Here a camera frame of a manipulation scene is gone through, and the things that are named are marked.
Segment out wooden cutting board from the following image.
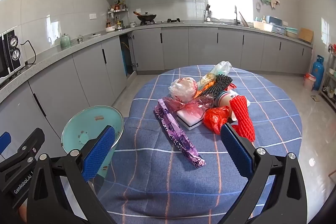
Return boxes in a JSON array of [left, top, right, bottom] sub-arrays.
[[299, 28, 314, 43]]

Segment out red foam fruit net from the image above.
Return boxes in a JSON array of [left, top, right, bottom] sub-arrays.
[[229, 95, 256, 143]]

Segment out grey lower cabinets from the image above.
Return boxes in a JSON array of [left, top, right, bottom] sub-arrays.
[[0, 26, 313, 151]]

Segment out blue checked tablecloth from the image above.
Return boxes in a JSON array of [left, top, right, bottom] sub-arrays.
[[96, 64, 303, 224]]

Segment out blue dish drainer box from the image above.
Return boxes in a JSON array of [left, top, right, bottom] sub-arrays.
[[266, 16, 286, 34]]

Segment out hanging rags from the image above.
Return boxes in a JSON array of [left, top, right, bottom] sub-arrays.
[[257, 0, 281, 8]]

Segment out white red bucket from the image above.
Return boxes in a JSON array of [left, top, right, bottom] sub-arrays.
[[304, 73, 316, 91]]

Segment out metal spice rack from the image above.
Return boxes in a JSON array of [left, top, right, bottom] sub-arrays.
[[106, 0, 129, 30]]

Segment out black foam fruit net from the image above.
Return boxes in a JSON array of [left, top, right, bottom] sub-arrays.
[[198, 74, 234, 100]]

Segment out metal shelf rack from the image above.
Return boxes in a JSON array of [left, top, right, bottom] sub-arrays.
[[319, 44, 336, 106]]

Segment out clear crumpled plastic bag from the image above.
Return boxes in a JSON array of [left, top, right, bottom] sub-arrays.
[[207, 61, 233, 77]]

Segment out utensil holder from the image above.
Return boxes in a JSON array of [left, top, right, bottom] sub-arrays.
[[204, 4, 213, 22]]

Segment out purple plastic wrapper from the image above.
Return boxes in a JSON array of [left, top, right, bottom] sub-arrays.
[[154, 98, 205, 168]]

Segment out teal ceramic plate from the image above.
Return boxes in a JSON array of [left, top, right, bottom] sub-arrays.
[[61, 105, 125, 184]]

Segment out white plastic tub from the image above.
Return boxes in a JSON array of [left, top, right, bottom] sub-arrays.
[[253, 21, 273, 31]]

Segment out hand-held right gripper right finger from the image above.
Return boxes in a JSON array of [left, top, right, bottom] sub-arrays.
[[219, 123, 313, 224]]

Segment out clear bag with red print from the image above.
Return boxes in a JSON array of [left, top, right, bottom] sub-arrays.
[[168, 77, 198, 103]]

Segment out blue gas cylinder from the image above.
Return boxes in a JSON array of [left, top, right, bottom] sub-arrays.
[[312, 55, 325, 90]]

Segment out teal basin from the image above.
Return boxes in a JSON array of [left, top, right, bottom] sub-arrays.
[[285, 27, 298, 39]]

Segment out pink plastic bag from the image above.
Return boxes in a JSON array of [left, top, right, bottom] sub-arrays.
[[161, 97, 214, 115]]

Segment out red plastic bag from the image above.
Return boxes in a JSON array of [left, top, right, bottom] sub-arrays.
[[203, 106, 231, 135]]

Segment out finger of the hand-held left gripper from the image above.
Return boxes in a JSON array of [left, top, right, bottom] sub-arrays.
[[0, 128, 45, 180], [0, 132, 12, 157]]

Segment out black power cable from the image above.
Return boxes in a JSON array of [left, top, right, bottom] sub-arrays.
[[20, 40, 37, 65]]

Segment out white sponge block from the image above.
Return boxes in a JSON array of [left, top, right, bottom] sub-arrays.
[[176, 106, 205, 131]]

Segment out black wok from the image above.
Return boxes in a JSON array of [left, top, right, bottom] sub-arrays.
[[133, 11, 157, 22]]

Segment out gas stove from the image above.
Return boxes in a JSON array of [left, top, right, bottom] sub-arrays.
[[139, 19, 184, 25]]

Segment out green ceramic teapot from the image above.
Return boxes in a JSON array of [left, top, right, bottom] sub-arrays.
[[60, 33, 72, 50]]

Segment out black toaster oven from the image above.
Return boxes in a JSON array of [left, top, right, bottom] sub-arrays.
[[0, 27, 23, 77]]

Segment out striped paper cup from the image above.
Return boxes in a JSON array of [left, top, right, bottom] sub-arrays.
[[215, 91, 251, 122]]

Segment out orange snack wrapper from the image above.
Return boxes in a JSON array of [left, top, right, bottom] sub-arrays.
[[197, 81, 214, 96]]

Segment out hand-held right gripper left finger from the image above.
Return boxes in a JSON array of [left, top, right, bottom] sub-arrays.
[[26, 125, 117, 224]]

